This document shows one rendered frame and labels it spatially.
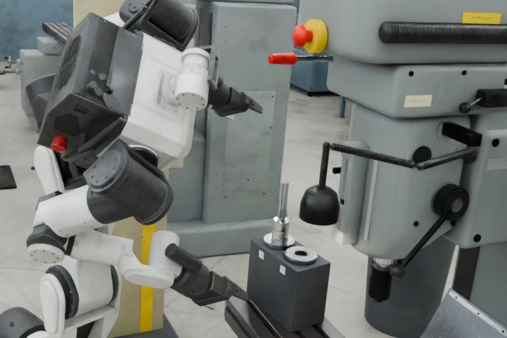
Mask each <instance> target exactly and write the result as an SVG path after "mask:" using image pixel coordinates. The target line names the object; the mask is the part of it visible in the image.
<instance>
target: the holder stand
mask: <svg viewBox="0 0 507 338"><path fill-rule="evenodd" d="M329 275H330V262H329V261H327V260H326V259H324V258H323V257H321V256H319V255H318V254H317V253H316V252H315V251H314V250H312V249H310V248H307V247H305V246H304V245H302V244H300V243H299V242H298V241H296V240H294V238H293V237H292V236H290V235H288V239H287V241H286V242H285V243H278V242H274V241H273V240H272V233H270V234H268V235H266V236H265V237H261V238H255V239H252V240H250V256H249V266H248V276H247V293H248V298H249V299H250V300H252V301H253V302H254V303H255V304H257V305H258V306H259V307H260V308H261V309H262V310H264V311H265V312H266V313H267V314H269V315H270V316H271V317H273V318H274V319H275V320H276V321H277V322H278V323H279V324H281V325H282V326H283V327H285V328H286V329H287V330H289V331H290V332H291V333H292V332H294V331H297V330H301V329H303V328H306V327H310V326H312V325H314V324H318V323H321V322H323V321H324V313H325V306H326V300H327V288H328V282H329Z"/></svg>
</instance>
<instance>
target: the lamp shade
mask: <svg viewBox="0 0 507 338"><path fill-rule="evenodd" d="M339 212H340V203H339V199H338V196H337V193H336V192H335V191H334V190H333V189H331V188H330V187H329V186H325V187H320V186H319V185H314V186H311V187H309V188H308V189H306V190H305V192H304V195H303V197H302V199H301V201H300V213H299V218H300V219H301V220H302V221H304V222H306V223H309V224H312V225H316V226H330V225H333V224H335V223H337V222H338V218H339Z"/></svg>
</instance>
